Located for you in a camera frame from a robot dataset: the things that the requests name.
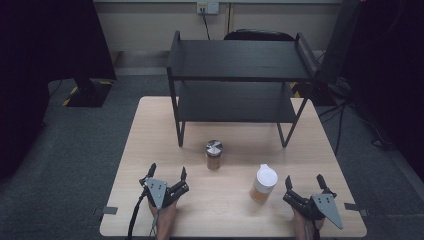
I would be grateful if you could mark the black curtain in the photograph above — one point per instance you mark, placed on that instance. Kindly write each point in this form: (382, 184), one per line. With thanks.
(390, 66)
(43, 66)

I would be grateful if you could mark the black chair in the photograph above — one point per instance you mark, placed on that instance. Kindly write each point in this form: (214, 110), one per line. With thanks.
(258, 35)

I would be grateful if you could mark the black two-tier shelf rack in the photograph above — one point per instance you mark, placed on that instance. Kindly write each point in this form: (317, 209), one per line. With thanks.
(238, 60)

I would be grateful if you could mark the dark upright panel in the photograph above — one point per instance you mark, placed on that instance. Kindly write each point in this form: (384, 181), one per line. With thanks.
(340, 43)

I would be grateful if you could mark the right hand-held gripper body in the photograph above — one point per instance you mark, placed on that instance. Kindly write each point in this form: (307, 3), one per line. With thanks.
(325, 204)

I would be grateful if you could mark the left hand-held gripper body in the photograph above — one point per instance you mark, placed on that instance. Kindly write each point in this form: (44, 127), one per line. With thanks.
(159, 193)

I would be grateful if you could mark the person's left hand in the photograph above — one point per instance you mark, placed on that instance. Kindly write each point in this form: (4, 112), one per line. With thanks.
(165, 220)

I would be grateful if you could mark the person's right hand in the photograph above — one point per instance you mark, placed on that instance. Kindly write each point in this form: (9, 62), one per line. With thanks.
(300, 225)

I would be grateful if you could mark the grey tape strip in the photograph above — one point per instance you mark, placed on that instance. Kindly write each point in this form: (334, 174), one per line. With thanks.
(355, 208)
(110, 210)

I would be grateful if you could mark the jar with white lid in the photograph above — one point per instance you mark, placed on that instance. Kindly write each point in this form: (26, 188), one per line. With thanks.
(264, 185)

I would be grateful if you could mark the white wall socket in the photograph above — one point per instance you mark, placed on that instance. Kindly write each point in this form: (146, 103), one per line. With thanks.
(207, 7)

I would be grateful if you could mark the glass jar with silver lid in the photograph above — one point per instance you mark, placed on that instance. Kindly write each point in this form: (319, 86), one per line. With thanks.
(214, 156)

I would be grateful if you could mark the black stand base with striped tape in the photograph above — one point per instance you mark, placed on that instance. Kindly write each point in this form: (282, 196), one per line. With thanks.
(88, 95)

